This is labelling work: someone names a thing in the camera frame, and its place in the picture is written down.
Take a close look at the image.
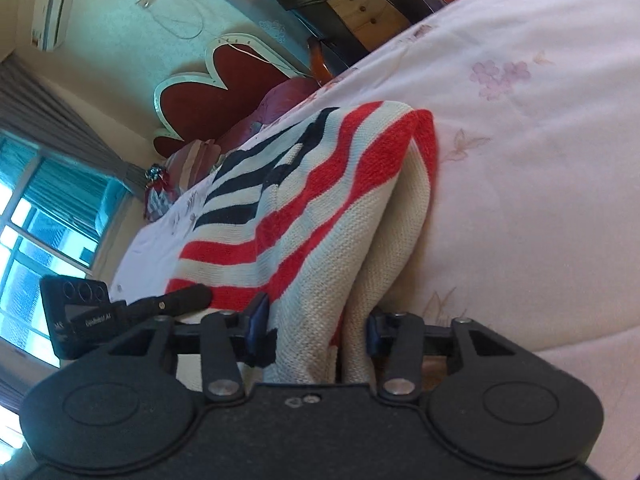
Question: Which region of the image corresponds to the maroon cushion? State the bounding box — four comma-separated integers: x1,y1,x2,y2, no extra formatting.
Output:
219,76,322,157

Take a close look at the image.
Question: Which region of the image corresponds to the pink striped pillow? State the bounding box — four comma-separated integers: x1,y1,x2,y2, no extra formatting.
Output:
166,137,227,196

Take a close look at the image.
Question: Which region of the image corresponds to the striped knit sweater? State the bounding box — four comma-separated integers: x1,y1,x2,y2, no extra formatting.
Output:
164,101,442,386

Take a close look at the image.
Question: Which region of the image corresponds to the white air conditioner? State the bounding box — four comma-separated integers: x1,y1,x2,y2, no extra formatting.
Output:
29,0,85,52

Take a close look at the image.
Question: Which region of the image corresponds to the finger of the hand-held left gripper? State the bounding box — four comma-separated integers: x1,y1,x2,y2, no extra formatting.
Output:
124,283,214,324

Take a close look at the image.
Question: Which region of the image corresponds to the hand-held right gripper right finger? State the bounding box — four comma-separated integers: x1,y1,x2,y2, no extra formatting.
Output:
365,311,504,402

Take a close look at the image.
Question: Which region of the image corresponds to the bed with pink bedspread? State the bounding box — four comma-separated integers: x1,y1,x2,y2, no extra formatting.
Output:
107,0,640,480

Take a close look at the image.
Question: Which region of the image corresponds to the thin white cable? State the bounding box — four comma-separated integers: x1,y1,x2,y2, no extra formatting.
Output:
144,0,207,42

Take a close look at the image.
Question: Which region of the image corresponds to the wooden nightstand with black top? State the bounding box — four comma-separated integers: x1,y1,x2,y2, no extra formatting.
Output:
271,0,437,55

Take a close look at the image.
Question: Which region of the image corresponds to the glass window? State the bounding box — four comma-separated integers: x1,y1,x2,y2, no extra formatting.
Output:
0,129,110,373

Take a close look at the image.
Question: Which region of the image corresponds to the red heart-shaped headboard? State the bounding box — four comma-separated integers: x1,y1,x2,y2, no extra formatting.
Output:
151,33,321,159

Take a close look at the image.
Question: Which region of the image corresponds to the grey curtain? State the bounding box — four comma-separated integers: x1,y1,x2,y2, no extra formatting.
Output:
0,54,139,200

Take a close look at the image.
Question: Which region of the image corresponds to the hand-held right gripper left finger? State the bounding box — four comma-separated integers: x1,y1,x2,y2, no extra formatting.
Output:
107,292,279,402

